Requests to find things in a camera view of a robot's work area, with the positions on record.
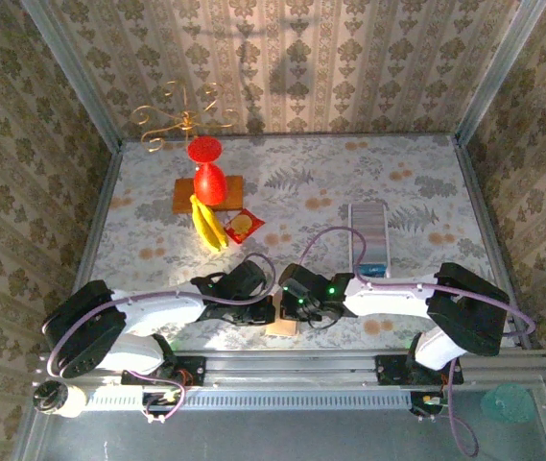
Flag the row of standing credit cards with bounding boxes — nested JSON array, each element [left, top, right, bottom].
[[352, 205, 389, 264]]

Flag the teal plastic cup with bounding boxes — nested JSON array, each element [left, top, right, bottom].
[[481, 381, 537, 426]]

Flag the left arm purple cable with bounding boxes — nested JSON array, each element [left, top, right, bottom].
[[46, 253, 278, 426]]

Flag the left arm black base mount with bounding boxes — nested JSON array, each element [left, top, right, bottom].
[[121, 354, 206, 388]]

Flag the aluminium table side rail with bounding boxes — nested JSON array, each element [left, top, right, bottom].
[[452, 136, 535, 350], [56, 146, 125, 350]]

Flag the white card tray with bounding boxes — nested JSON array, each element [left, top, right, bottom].
[[347, 201, 392, 280]]

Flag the aluminium frame post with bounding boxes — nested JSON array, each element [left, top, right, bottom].
[[453, 0, 546, 145], [20, 0, 125, 153]]

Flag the yellow banana bunch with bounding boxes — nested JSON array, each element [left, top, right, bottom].
[[188, 193, 230, 254]]

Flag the red goblet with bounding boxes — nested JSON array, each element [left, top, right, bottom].
[[185, 135, 229, 207]]

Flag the white slotted cable duct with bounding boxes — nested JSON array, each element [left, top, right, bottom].
[[83, 386, 413, 412]]

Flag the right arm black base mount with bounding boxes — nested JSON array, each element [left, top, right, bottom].
[[375, 353, 464, 386]]

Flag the aluminium mounting rail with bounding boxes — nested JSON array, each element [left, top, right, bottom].
[[36, 348, 546, 385]]

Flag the blue credit card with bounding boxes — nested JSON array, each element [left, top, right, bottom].
[[359, 262, 390, 279]]

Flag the brown wooden board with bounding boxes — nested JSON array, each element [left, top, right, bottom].
[[172, 175, 246, 213]]

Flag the red snack packet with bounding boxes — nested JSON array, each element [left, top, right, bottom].
[[223, 207, 267, 245]]

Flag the white bottle black cap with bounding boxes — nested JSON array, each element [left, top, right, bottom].
[[32, 378, 89, 419]]

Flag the gold wire scroll stand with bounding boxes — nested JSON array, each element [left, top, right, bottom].
[[131, 80, 241, 153]]

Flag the floral fern print tablecloth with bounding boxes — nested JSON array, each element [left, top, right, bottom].
[[73, 133, 518, 350]]

